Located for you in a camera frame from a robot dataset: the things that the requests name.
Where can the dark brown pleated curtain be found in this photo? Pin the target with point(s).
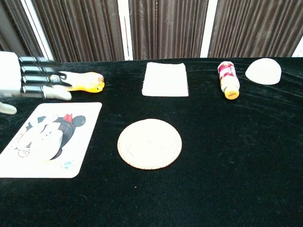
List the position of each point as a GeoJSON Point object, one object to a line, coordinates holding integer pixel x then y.
{"type": "Point", "coordinates": [255, 28]}
{"type": "Point", "coordinates": [82, 28]}
{"type": "Point", "coordinates": [165, 28]}
{"type": "Point", "coordinates": [14, 35]}

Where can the black velvet tablecloth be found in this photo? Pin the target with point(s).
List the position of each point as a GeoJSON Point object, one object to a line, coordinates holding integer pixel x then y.
{"type": "Point", "coordinates": [213, 153]}

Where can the white metal frame post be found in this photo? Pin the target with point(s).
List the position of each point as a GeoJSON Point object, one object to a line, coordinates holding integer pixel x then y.
{"type": "Point", "coordinates": [36, 26]}
{"type": "Point", "coordinates": [122, 35]}
{"type": "Point", "coordinates": [298, 52]}
{"type": "Point", "coordinates": [208, 28]}

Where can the cartoon print mouse pad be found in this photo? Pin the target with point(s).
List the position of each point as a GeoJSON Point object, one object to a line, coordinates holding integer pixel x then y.
{"type": "Point", "coordinates": [82, 132]}

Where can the round woven straw coaster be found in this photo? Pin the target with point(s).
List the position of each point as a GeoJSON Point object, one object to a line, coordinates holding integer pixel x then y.
{"type": "Point", "coordinates": [149, 144]}

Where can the white spiral notebook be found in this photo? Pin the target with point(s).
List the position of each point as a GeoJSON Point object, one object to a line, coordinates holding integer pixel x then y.
{"type": "Point", "coordinates": [165, 79]}

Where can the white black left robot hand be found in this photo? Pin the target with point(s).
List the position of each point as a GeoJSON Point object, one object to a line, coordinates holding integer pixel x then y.
{"type": "Point", "coordinates": [9, 75]}

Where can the white round bowl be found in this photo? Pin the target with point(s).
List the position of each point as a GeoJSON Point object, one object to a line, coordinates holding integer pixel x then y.
{"type": "Point", "coordinates": [264, 71]}

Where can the orange tea plastic bottle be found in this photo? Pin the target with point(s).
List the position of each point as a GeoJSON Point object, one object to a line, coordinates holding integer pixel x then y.
{"type": "Point", "coordinates": [90, 81]}

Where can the red white coffee bottle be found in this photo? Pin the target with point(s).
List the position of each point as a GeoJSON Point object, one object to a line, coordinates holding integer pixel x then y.
{"type": "Point", "coordinates": [228, 78]}

